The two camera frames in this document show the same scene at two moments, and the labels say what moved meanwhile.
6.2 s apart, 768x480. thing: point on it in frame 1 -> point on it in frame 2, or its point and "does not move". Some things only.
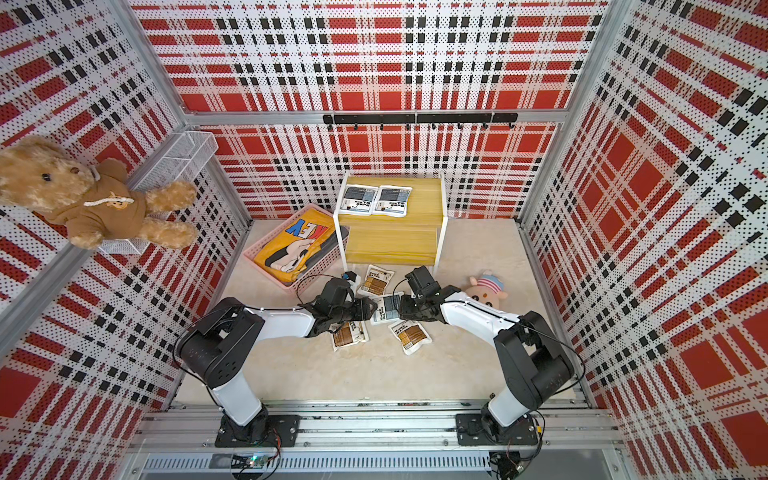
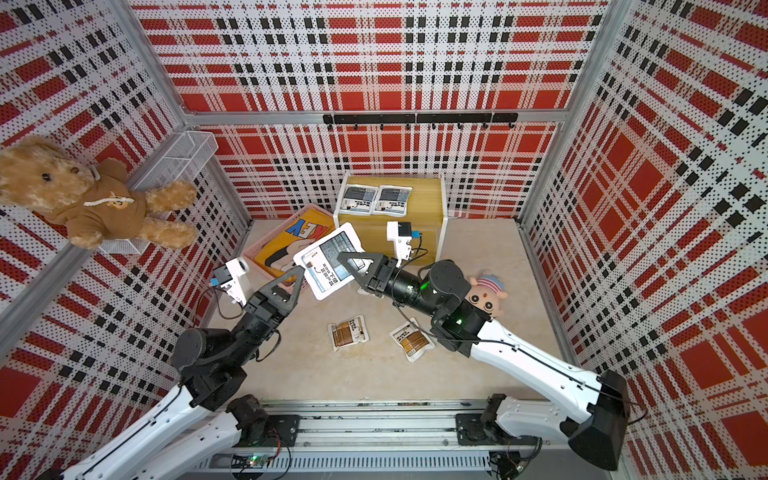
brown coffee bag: (411, 335) does not move
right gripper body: (411, 307) -> (380, 287)
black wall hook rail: (409, 119) does not move
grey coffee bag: (392, 200) does not move
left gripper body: (360, 310) -> (264, 309)
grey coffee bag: (392, 306) -> (323, 270)
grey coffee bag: (358, 200) does not move
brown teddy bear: (91, 199) does not move
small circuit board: (254, 462) does not move
